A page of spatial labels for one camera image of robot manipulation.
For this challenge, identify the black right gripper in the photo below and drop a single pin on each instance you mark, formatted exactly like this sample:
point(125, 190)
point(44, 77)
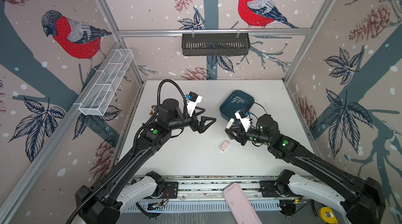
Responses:
point(243, 136)

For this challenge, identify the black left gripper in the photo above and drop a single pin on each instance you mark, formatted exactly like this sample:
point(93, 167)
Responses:
point(200, 127)

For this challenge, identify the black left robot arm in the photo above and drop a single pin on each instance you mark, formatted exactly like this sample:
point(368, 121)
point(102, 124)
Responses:
point(107, 199)

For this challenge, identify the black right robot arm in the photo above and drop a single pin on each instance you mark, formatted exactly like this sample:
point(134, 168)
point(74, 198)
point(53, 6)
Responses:
point(361, 201)

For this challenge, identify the staples strip in tray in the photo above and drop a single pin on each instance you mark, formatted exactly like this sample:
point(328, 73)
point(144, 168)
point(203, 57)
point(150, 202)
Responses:
point(238, 100)

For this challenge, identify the teal plastic tray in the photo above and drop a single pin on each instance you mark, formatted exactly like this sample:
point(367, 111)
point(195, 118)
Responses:
point(227, 109)

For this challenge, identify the pink flat case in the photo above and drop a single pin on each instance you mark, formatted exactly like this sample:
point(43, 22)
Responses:
point(239, 205)

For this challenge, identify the horizontal aluminium bar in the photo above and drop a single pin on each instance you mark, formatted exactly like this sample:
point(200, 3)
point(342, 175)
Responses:
point(173, 33)

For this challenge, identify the yellow tape measure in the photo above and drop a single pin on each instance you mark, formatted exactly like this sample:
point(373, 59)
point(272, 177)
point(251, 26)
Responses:
point(327, 215)

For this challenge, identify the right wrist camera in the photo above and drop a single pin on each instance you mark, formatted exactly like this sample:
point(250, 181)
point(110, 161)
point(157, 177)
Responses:
point(244, 116)

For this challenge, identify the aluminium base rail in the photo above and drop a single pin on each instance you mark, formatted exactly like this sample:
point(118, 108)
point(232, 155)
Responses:
point(185, 194)

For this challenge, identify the black wire basket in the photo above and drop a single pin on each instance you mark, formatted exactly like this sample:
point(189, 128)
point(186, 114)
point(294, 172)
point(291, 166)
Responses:
point(215, 44)

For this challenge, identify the white wire basket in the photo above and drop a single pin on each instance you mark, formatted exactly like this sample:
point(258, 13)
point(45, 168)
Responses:
point(102, 92)

